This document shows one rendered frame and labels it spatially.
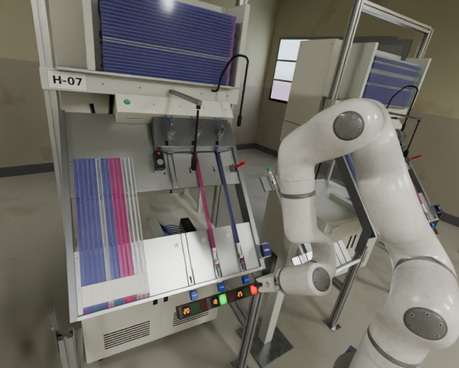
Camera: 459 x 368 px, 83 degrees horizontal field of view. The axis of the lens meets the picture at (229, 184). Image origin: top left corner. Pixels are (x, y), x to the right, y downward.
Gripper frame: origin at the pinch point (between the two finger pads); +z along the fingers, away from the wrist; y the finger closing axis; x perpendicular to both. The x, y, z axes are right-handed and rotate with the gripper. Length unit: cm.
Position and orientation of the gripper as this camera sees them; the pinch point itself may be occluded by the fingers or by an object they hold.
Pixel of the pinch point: (259, 281)
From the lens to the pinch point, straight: 101.9
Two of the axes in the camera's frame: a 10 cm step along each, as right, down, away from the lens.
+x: -2.3, -9.4, 2.6
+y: 8.8, -0.8, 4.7
